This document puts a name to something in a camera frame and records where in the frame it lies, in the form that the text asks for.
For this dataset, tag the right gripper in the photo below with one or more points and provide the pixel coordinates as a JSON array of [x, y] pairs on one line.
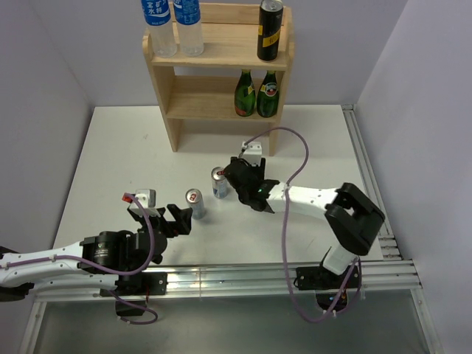
[[260, 170]]

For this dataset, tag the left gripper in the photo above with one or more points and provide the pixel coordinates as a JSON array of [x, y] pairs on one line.
[[182, 223]]

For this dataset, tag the water bottle blue label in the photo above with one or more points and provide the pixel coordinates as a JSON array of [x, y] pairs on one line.
[[188, 21], [158, 19]]

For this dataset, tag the black can front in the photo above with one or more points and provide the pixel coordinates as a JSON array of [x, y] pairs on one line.
[[269, 29]]

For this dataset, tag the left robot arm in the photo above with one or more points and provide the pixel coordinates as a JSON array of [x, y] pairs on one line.
[[111, 260]]

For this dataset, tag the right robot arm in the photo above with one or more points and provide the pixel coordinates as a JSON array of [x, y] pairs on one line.
[[354, 219]]

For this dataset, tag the wooden two-tier shelf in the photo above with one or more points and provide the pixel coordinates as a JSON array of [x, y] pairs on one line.
[[202, 87]]

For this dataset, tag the silver can middle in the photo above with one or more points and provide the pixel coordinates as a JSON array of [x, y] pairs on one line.
[[219, 183]]

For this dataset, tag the silver can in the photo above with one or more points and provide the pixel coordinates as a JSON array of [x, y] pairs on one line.
[[219, 183], [195, 201]]

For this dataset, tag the silver can front left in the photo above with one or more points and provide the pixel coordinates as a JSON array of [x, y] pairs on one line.
[[195, 201]]

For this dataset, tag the green glass bottle left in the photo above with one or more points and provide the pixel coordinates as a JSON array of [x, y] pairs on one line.
[[245, 97]]

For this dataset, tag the green glass bottle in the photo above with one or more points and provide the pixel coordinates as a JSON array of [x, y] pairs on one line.
[[245, 97], [268, 96]]

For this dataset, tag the green glass bottle right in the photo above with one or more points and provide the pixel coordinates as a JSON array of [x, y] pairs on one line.
[[268, 96]]

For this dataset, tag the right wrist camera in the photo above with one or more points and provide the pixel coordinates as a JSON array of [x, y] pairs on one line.
[[251, 152]]

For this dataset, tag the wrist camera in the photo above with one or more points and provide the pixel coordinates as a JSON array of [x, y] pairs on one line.
[[251, 152], [147, 199]]

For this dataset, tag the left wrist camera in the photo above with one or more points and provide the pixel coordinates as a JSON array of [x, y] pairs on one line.
[[147, 199]]

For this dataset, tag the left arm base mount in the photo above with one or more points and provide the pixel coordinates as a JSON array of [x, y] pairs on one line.
[[151, 285]]

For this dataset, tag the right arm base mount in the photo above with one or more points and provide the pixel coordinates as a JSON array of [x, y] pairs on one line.
[[326, 285]]

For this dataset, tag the aluminium side rail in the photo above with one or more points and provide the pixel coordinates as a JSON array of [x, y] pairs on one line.
[[388, 243]]

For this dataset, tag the aluminium front rail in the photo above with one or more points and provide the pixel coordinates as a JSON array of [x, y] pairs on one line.
[[259, 280]]

